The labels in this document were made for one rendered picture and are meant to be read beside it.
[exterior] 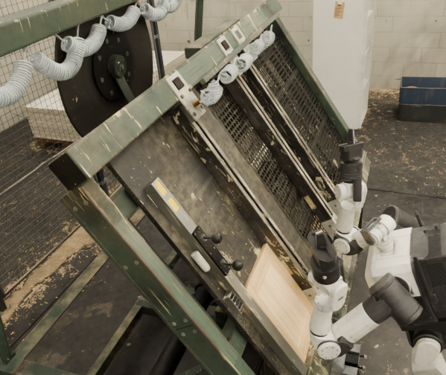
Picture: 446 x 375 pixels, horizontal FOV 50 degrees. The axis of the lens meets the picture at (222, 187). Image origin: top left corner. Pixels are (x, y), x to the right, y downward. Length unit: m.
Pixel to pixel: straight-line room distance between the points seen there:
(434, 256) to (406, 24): 5.45
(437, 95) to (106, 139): 5.08
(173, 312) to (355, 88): 4.59
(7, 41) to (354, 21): 4.32
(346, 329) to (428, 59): 5.68
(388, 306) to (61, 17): 1.57
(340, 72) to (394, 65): 1.52
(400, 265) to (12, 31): 1.53
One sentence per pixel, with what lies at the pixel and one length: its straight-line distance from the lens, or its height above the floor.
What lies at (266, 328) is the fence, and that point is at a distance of 1.83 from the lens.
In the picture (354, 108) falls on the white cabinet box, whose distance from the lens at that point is 5.88.
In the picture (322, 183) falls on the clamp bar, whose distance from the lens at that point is 2.66.
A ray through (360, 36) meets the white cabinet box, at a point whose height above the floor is 1.10.
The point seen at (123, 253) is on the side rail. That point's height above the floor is 1.61.
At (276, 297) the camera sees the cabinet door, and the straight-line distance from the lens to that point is 1.98.
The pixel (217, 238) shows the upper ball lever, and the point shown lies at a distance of 1.55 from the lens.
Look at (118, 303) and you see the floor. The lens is 3.71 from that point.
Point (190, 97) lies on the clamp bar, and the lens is 1.86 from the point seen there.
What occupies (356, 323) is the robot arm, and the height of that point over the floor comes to 1.23.
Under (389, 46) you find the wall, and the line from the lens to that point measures 7.07.
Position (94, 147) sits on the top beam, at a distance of 1.41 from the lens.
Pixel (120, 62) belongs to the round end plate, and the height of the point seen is 1.87.
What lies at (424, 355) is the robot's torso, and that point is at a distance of 2.09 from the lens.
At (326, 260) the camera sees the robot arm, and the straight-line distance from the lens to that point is 1.42.
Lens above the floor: 2.48
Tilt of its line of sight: 31 degrees down
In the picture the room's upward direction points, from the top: 6 degrees counter-clockwise
